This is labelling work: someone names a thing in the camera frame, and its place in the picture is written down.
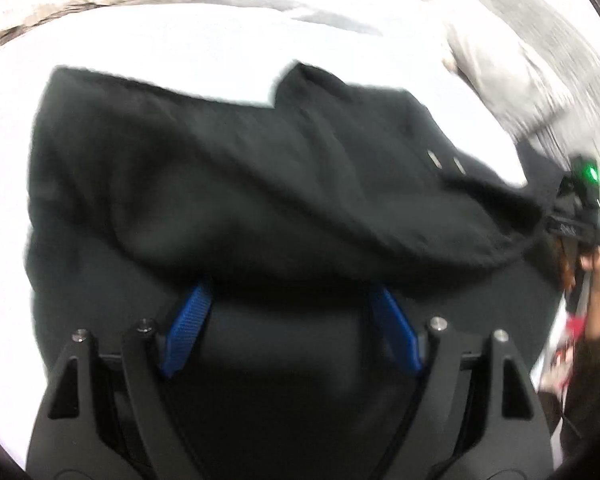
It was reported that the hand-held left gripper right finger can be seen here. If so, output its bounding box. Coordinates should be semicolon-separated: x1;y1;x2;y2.
370;282;556;480

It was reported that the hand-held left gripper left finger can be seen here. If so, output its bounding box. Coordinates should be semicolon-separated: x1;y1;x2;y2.
25;282;215;480

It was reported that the black jacket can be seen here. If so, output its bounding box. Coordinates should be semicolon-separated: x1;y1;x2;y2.
25;60;576;480

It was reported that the person's right forearm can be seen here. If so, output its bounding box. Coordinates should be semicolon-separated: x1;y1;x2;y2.
560;310;600;466

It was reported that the red and white printed cloth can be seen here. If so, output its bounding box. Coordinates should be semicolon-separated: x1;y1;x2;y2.
539;314;589;402

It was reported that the light-coloured pillow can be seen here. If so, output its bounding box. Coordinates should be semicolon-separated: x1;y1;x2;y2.
441;22;578;142

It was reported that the white bed sheet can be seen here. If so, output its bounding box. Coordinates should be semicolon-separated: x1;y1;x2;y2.
0;0;536;461

